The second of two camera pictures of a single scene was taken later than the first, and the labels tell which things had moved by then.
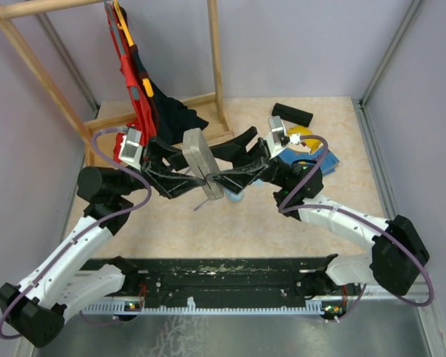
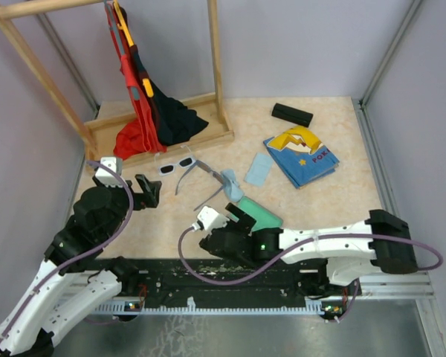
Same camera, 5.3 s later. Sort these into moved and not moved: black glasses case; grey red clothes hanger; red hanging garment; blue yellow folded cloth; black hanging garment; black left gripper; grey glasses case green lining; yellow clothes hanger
Moved: black left gripper; grey glasses case green lining
Not moved: yellow clothes hanger; grey red clothes hanger; black glasses case; red hanging garment; blue yellow folded cloth; black hanging garment
